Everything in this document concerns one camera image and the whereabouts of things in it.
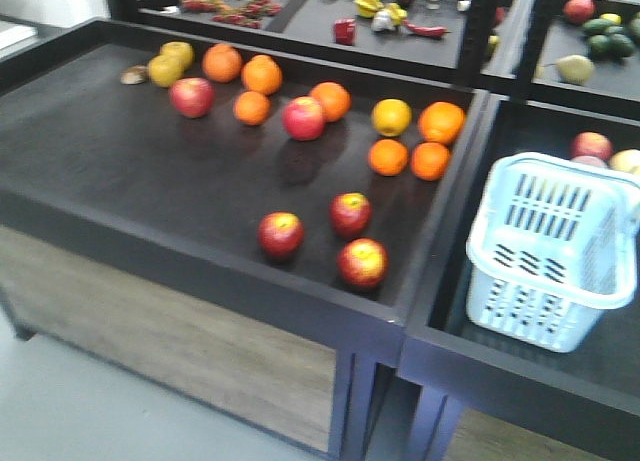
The yellow starfruit right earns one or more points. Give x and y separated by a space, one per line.
397 14

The pink red apple rear left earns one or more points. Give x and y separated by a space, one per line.
192 97

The yellow starfruit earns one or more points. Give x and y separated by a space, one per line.
397 14
368 8

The pink red apple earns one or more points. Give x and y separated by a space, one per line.
303 119
192 97

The small orange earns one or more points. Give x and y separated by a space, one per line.
252 108
388 157
429 161

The red chili pepper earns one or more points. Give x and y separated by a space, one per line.
434 32

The white garlic bulb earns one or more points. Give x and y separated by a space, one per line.
382 22

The black upper display shelf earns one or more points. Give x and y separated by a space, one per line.
503 46

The orange rear left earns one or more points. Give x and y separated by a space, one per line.
222 63

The pink red apple centre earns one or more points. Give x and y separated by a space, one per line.
303 119

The light blue plastic basket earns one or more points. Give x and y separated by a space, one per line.
552 248

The small orange right front left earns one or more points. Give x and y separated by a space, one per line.
388 157

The yellow green pear front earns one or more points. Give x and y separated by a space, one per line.
164 70

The red apple front left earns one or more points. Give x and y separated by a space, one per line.
280 234

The yellow green pear rear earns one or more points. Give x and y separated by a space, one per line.
180 50

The red apple front middle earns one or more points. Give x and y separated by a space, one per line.
349 214

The small orange centre left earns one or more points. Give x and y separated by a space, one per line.
252 108

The yellow starfruit left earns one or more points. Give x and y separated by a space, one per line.
368 8

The pale green pear upper shelf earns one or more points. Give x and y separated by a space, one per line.
574 69

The red bell pepper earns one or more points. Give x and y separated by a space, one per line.
344 31

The red pomegranate upper shelf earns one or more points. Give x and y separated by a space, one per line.
578 12

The yellow orange citrus fruit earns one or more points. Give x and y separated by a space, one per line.
391 117

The red apple front right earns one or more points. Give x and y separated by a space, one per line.
363 263

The red apple by peaches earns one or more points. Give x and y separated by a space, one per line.
591 144

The large orange right rear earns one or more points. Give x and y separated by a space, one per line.
441 122

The yellow green pear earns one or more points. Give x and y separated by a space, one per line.
180 50
164 70

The orange behind centre apple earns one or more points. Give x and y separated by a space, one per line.
335 100

